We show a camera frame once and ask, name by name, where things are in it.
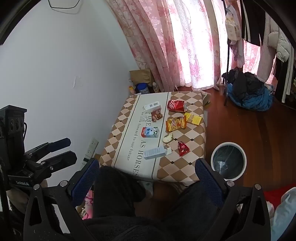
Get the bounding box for long white box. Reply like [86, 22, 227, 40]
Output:
[143, 146, 172, 160]

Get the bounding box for brown paper bag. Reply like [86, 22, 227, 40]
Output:
[129, 69, 154, 90]

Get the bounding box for sheer pink floral curtain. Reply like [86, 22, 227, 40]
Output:
[166, 0, 261, 91]

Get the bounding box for red soda can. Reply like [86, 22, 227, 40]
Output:
[167, 100, 188, 113]

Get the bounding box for pale pink hanging robe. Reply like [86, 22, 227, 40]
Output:
[256, 14, 281, 83]

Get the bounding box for orange chip bag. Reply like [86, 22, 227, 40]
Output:
[166, 116, 187, 133]

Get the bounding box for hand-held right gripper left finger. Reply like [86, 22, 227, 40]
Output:
[23, 158, 100, 241]

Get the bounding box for cream printed hanging bag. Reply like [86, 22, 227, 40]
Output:
[225, 4, 241, 42]

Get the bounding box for light blue cloth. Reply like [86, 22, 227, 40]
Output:
[270, 193, 296, 241]

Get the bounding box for blue cloth pile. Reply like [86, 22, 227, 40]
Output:
[228, 83, 275, 112]

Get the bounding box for checkered tablecloth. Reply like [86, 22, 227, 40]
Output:
[99, 91, 211, 182]

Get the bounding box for white round trash bin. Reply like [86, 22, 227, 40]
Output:
[210, 142, 246, 181]

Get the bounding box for black clothes rack pole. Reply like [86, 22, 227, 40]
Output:
[221, 0, 233, 106]

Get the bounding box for red triangular wrapper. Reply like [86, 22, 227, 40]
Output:
[178, 141, 189, 156]

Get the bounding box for white power strip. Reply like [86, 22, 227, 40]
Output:
[80, 138, 99, 172]

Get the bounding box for lilac hanging garment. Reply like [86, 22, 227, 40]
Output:
[230, 39, 245, 68]

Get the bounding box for thin wire hanger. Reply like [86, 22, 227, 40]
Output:
[46, 0, 80, 10]

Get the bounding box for pink plastic bag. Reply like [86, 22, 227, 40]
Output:
[82, 189, 94, 220]

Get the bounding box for red blanket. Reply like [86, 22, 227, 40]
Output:
[264, 186, 296, 209]

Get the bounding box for person's leg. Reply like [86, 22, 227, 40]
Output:
[162, 183, 223, 241]
[91, 166, 148, 219]

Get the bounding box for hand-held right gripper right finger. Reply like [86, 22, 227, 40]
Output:
[195, 158, 272, 241]

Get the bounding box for black hanging garments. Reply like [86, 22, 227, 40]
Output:
[240, 0, 267, 47]

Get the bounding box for white puffer jacket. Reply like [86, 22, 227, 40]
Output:
[268, 27, 291, 62]

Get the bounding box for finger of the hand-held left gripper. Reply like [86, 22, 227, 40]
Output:
[37, 151, 77, 172]
[24, 138, 71, 160]

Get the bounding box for dark hanging clothes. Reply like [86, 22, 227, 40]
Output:
[273, 54, 296, 104]

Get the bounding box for white barcode box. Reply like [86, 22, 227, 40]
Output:
[143, 101, 162, 111]

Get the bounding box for blue white milk carton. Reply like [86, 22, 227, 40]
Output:
[142, 127, 160, 138]

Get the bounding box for black bin liner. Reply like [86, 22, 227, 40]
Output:
[213, 146, 241, 175]

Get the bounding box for brown snack wrapper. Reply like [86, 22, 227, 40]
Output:
[151, 109, 164, 121]

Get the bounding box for person's left leg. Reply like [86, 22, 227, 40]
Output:
[91, 166, 148, 219]

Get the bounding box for person's right leg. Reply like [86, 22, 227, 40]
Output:
[162, 183, 223, 241]

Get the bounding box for black clothes pile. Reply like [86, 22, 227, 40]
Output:
[221, 68, 264, 100]

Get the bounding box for blue round container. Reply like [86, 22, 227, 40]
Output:
[135, 83, 150, 94]

